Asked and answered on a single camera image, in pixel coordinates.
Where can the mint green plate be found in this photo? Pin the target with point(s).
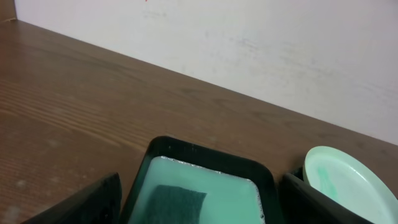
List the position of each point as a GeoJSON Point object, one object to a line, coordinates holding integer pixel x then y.
{"type": "Point", "coordinates": [350, 183]}

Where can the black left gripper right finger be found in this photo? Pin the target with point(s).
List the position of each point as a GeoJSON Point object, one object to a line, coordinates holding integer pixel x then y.
{"type": "Point", "coordinates": [301, 203]}

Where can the green rectangular soap tray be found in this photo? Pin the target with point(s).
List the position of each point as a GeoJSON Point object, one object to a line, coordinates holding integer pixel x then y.
{"type": "Point", "coordinates": [239, 190]}

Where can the round black tray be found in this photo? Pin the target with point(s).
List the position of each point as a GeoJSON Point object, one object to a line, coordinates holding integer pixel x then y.
{"type": "Point", "coordinates": [298, 173]}

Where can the dark green sponge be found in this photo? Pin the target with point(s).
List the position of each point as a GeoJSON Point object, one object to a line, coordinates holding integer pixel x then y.
{"type": "Point", "coordinates": [173, 205]}

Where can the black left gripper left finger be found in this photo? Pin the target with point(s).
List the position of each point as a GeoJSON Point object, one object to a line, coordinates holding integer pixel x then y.
{"type": "Point", "coordinates": [98, 203]}

